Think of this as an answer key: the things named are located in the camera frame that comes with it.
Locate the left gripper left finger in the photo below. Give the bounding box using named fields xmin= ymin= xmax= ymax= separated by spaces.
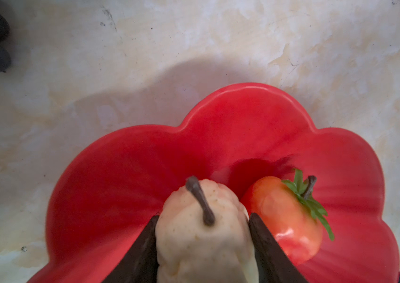
xmin=103 ymin=215 xmax=159 ymax=283

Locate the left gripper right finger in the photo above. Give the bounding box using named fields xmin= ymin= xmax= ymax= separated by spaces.
xmin=249 ymin=213 xmax=308 ymax=283

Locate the red strawberry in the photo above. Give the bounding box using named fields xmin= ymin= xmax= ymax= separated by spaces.
xmin=241 ymin=169 xmax=335 ymax=265

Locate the cream pear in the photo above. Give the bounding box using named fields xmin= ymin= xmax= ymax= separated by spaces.
xmin=155 ymin=176 xmax=260 ymax=283

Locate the red flower-shaped bowl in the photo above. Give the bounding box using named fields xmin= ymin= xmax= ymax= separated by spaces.
xmin=31 ymin=83 xmax=400 ymax=283

